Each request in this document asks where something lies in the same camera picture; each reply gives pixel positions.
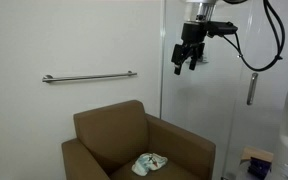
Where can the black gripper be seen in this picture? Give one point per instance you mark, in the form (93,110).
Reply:
(193,33)

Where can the white blue patterned towel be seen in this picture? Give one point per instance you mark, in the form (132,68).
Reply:
(149,163)

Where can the glass shower panel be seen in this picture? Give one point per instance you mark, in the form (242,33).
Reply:
(217,110)

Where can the brown cardboard box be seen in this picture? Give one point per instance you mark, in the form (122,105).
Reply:
(117,133)

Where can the dark purple object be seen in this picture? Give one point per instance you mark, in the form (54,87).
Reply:
(259,166)

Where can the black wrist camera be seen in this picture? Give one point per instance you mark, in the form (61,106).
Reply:
(222,28)

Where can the metal wall grab bar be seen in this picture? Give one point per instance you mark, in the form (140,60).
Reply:
(87,77)

